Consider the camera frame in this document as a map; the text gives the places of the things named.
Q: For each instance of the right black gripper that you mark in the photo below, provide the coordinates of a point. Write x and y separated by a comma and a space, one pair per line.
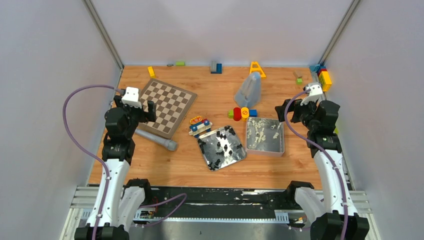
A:
297, 107

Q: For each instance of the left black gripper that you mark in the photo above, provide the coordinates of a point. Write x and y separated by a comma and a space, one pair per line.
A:
142, 110

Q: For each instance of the wooden chessboard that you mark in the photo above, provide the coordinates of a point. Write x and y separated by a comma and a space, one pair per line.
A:
172, 104

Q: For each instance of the grey cylinder tube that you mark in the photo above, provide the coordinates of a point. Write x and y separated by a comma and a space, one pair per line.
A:
167, 143

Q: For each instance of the silver tray white pieces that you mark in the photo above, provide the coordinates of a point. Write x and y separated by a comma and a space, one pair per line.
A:
264, 136

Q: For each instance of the translucent blue plastic container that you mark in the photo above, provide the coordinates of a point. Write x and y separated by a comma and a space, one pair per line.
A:
249, 93

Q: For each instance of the red yellow blue block toy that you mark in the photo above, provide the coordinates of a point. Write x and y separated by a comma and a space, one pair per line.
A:
241, 113

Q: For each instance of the colourful toy car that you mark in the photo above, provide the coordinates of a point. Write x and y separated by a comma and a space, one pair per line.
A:
198, 125

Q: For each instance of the silver tray black pieces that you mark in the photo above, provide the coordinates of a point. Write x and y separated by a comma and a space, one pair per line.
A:
221, 148

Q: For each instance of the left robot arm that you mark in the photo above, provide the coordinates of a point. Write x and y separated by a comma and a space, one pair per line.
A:
112, 172

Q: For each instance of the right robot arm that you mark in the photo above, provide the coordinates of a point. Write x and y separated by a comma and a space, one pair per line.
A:
331, 179

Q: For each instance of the yellow block far left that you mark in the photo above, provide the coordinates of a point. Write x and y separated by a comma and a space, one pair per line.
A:
151, 72

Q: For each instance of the wooden brown block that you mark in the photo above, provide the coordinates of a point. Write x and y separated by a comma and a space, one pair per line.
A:
297, 74

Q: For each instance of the yellow red blue brick stack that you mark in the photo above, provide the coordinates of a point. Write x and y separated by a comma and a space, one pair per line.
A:
323, 76

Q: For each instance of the blue grey block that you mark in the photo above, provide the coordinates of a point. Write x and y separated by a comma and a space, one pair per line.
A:
216, 67

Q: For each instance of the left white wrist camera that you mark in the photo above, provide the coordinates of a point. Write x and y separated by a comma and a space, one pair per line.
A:
132, 97

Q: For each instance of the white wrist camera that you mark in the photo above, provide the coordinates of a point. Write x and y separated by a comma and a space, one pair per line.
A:
314, 91
132, 97

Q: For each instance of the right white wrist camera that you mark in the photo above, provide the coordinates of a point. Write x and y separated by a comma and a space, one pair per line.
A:
314, 91

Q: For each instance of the yellow triangular frame toy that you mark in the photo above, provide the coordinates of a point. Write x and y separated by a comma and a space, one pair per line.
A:
256, 68

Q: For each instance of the green block at wall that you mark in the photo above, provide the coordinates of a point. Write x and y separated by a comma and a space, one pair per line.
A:
180, 63

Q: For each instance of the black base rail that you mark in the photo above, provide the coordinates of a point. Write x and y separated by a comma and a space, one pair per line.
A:
215, 205

